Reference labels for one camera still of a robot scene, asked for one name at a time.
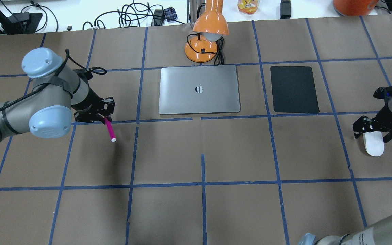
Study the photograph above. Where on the black power adapter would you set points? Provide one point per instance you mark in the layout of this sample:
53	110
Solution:
285	9

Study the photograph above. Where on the white computer mouse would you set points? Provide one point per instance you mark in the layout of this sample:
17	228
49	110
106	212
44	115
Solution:
373	143

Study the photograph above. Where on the black mousepad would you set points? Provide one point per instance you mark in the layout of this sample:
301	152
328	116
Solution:
293	89

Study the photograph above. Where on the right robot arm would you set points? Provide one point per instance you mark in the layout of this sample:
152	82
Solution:
379	233

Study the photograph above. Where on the pink marker pen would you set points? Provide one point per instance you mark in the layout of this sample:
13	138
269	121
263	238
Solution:
110	129

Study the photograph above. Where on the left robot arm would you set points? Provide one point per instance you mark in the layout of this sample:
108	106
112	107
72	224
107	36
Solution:
59	95

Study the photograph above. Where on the silver laptop notebook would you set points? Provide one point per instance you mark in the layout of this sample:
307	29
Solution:
199	90

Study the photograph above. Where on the orange round object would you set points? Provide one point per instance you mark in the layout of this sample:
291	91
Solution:
354	7

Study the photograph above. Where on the orange desk lamp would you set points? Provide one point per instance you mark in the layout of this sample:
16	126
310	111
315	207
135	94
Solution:
209	27

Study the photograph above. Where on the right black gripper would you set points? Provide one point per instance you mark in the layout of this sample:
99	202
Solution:
384	119

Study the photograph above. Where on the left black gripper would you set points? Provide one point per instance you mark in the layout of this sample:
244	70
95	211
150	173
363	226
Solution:
92	100

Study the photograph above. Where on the orange snack bag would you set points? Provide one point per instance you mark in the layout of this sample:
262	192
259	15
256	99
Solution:
248	7

